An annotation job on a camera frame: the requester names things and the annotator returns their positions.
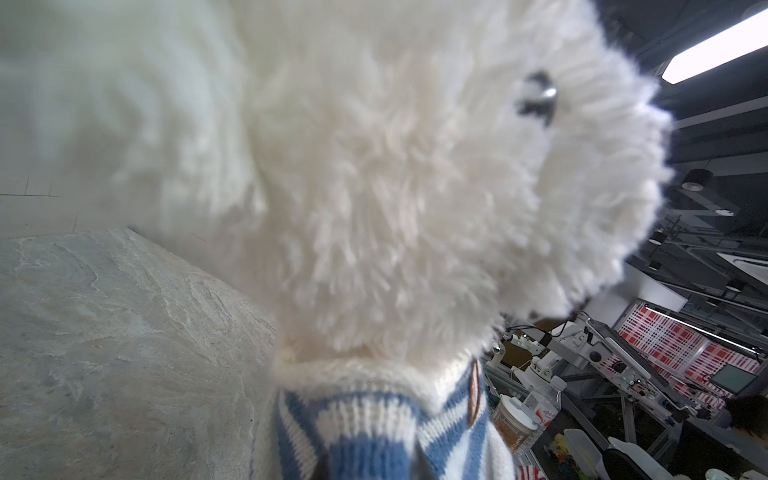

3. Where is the clear plastic bottle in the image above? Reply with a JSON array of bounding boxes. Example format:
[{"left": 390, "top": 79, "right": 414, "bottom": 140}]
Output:
[{"left": 524, "top": 376, "right": 567, "bottom": 447}]

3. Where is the white lidded jar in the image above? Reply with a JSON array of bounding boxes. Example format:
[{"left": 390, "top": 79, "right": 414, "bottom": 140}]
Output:
[{"left": 491, "top": 395, "right": 540, "bottom": 453}]

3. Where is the red white checkered board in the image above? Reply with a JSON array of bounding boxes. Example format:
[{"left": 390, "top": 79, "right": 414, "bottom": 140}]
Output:
[{"left": 614, "top": 301, "right": 760, "bottom": 411}]

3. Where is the ceiling strip light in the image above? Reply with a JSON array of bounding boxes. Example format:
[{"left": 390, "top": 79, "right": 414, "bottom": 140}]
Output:
[{"left": 661, "top": 9, "right": 767, "bottom": 85}]

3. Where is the background robot arm white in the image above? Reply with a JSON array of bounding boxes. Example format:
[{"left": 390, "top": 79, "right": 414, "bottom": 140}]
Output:
[{"left": 503, "top": 312, "right": 698, "bottom": 422}]

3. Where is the blue white striped sweater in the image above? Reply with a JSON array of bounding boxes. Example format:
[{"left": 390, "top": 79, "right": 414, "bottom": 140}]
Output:
[{"left": 249, "top": 346, "right": 519, "bottom": 479}]

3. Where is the white teddy bear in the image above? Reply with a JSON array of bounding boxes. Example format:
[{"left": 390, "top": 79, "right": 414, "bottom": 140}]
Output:
[{"left": 1, "top": 1, "right": 672, "bottom": 365}]

